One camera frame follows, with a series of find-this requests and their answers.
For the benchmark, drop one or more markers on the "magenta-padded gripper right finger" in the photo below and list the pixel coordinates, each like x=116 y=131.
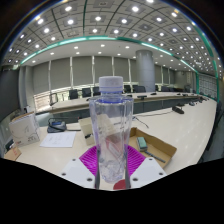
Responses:
x=136 y=160

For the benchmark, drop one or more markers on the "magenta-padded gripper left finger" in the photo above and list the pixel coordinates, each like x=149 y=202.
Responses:
x=87 y=160

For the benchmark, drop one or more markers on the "clear plastic water bottle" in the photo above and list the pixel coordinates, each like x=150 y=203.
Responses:
x=111 y=116

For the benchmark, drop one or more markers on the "black hand tool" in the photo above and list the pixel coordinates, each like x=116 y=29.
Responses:
x=155 y=156

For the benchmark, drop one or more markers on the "open brown box red-edged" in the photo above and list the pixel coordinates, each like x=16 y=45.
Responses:
x=160 y=146

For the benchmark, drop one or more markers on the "black desk telephone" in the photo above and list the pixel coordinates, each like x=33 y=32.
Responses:
x=56 y=125

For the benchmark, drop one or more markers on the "long curved conference desk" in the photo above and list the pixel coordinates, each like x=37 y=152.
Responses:
x=156 y=98

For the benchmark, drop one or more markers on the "black table microphone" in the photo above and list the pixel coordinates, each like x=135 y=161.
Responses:
x=178 y=110

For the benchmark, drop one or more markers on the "row of black office chairs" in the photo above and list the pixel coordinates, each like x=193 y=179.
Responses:
x=74 y=94

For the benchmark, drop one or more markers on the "large white cardboard box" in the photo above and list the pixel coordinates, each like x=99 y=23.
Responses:
x=24 y=129

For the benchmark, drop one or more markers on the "flat brown cardboard sheet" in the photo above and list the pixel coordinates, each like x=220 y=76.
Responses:
x=12 y=154

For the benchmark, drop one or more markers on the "black flat device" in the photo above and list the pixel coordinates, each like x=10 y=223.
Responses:
x=8 y=144

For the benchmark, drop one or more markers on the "group of ceiling lights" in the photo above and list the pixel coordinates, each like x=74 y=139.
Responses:
x=98 y=18

